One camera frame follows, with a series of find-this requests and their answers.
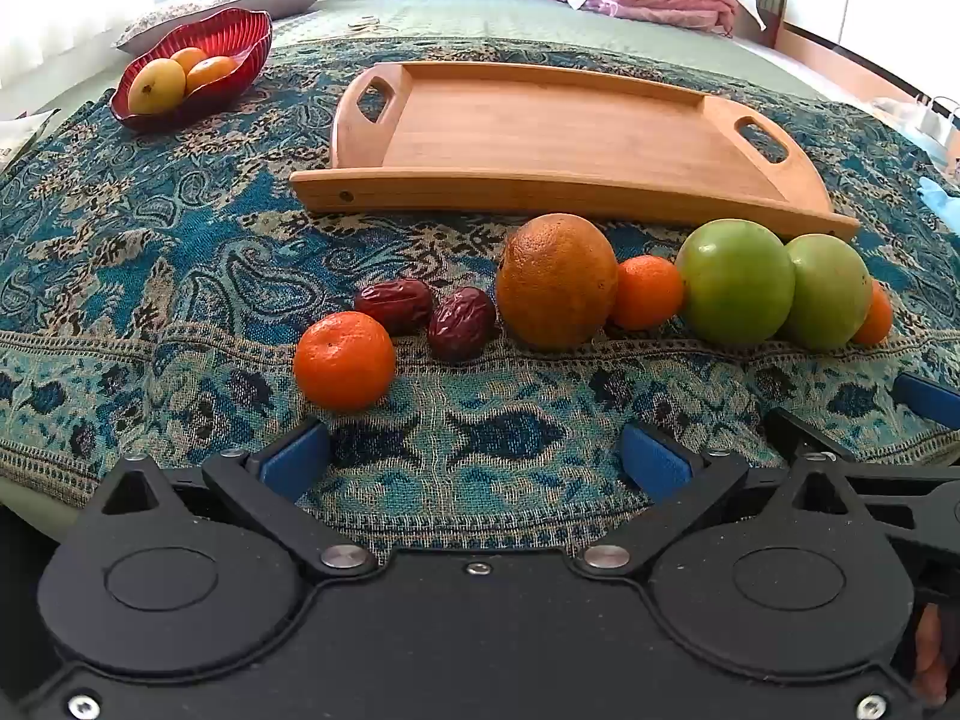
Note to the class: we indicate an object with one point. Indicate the green apple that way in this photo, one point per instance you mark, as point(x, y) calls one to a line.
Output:
point(735, 281)
point(829, 292)

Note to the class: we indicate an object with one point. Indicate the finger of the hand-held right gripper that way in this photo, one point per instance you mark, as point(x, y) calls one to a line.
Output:
point(799, 431)
point(926, 394)

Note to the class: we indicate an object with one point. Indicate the light blue item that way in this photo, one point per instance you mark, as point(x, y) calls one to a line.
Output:
point(941, 201)

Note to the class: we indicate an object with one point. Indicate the large orange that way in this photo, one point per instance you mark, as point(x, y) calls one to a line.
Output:
point(555, 281)

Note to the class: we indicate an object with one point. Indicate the red ribbed bowl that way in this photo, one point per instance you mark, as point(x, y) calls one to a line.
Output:
point(244, 37)

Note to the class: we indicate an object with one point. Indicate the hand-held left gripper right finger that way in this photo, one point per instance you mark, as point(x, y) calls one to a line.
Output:
point(654, 461)

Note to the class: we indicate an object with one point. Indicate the yellow fruit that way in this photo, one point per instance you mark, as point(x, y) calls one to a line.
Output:
point(156, 86)

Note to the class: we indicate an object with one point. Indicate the folded pink blanket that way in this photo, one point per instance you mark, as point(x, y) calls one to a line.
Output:
point(667, 4)

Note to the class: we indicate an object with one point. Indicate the small tangerine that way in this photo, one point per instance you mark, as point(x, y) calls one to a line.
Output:
point(876, 316)
point(343, 361)
point(649, 294)

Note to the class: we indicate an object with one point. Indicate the paper sheet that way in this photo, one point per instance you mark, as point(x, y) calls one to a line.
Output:
point(22, 136)

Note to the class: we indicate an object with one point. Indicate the wooden tray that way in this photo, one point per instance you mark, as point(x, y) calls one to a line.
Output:
point(562, 135)

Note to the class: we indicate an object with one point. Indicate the small orange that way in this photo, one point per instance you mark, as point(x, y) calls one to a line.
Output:
point(187, 58)
point(211, 73)

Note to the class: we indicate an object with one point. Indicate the person's right hand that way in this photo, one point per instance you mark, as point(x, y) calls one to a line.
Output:
point(931, 652)

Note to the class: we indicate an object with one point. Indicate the red date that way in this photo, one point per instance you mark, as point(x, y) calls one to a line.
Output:
point(394, 307)
point(461, 324)

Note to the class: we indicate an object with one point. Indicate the white bag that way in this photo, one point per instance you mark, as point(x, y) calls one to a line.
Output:
point(926, 116)

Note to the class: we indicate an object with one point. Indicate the blue paisley cloth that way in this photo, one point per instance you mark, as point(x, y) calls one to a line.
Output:
point(150, 255)

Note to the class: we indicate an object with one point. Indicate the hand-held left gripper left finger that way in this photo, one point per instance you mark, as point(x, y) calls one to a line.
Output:
point(294, 457)

